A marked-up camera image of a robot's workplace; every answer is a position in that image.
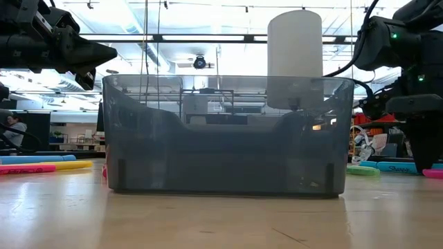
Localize dark smoky transparent bin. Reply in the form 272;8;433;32
101;73;356;200

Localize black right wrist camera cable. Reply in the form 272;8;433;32
323;0;380;77

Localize green thin marker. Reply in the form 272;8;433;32
345;165;381;177

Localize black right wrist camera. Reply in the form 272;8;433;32
358;95;388;121

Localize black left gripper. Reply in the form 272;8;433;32
0;25;118;92

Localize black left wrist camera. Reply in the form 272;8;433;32
13;0;81;35

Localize black overhead frame beam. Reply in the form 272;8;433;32
78;33;359;44

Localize red storage bins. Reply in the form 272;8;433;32
353;113;399;126

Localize white lamp with wooden base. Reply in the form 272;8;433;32
266;9;325;112

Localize yellow highlighter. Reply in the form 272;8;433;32
39;160;94;171

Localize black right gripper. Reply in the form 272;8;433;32
386;64;443;173

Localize black overhead camera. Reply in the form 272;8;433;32
192;55;208;70

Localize blue thick marker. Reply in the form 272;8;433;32
0;154;77;165
359;160;443;175

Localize white lamp cable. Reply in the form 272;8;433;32
349;124;377;166

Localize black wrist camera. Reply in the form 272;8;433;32
358;95;388;121
13;0;81;35

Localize pink thin marker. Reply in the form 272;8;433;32
422;168;443;180

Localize person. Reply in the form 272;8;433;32
1;113;28;148

